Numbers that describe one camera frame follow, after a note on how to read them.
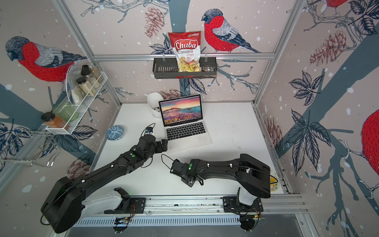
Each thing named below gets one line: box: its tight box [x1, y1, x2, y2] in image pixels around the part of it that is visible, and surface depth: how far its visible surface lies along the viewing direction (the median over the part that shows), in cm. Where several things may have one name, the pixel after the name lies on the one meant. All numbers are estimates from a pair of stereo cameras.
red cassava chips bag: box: [168, 31, 202, 73], surface depth 83 cm
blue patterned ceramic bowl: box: [105, 124, 125, 142], surface depth 103 cm
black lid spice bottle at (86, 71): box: [80, 64, 101, 90], surface depth 83 cm
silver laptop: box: [158, 93, 213, 154], surface depth 103 cm
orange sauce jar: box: [40, 111, 69, 128], surface depth 62 cm
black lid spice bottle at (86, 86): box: [75, 77, 97, 97], surface depth 78 cm
